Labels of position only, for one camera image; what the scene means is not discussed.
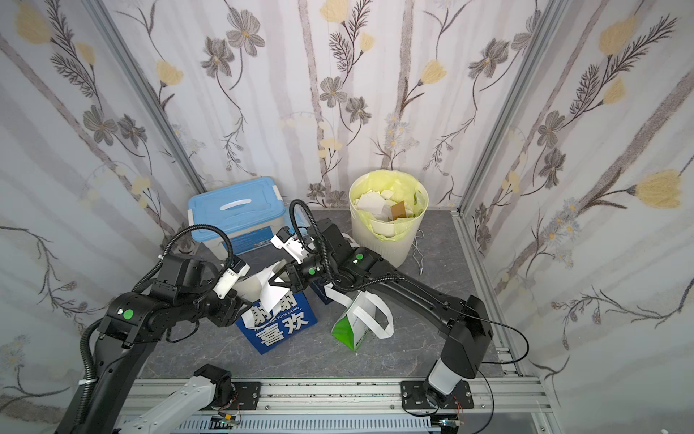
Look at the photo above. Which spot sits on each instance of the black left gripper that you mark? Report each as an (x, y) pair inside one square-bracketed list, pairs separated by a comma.
[(230, 306)]

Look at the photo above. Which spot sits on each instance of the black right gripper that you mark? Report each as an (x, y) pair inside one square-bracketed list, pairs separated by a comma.
[(295, 272)]

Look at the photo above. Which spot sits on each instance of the navy paper bag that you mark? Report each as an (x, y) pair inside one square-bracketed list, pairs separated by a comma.
[(328, 294), (266, 330)]

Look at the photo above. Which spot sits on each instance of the green white paper bag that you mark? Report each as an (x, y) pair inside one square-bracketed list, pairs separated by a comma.
[(367, 313)]

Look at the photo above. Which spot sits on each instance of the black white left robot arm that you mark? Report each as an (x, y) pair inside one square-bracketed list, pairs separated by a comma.
[(179, 288)]

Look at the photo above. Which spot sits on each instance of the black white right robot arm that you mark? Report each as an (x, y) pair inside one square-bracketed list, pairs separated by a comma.
[(325, 257)]

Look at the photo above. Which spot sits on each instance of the blue lidded storage box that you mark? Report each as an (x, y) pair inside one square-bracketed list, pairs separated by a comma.
[(250, 213)]

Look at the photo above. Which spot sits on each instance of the torn paper pieces in bin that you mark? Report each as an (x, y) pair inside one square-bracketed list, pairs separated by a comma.
[(383, 216)]

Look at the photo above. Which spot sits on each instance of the cream round trash bin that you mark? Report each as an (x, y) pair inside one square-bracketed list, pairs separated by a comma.
[(395, 252)]

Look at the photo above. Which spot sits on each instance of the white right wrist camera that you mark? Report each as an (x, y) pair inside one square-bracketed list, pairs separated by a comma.
[(286, 241)]

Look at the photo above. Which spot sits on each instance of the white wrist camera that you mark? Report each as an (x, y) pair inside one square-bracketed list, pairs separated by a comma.
[(229, 278), (286, 241)]

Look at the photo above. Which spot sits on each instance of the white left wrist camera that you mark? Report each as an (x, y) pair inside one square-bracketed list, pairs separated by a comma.
[(229, 278)]

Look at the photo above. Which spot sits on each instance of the white slotted cable duct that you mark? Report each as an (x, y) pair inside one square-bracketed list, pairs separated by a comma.
[(308, 424)]

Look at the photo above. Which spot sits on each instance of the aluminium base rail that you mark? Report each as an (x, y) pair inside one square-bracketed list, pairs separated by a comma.
[(496, 405)]

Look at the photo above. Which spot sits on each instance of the left aluminium frame post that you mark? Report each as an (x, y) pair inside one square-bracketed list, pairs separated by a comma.
[(145, 92)]

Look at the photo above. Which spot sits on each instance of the aluminium frame post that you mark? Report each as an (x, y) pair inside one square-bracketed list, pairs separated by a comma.
[(547, 26), (145, 92)]

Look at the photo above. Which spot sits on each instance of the right aluminium frame post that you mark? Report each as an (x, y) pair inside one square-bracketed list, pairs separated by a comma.
[(547, 26)]

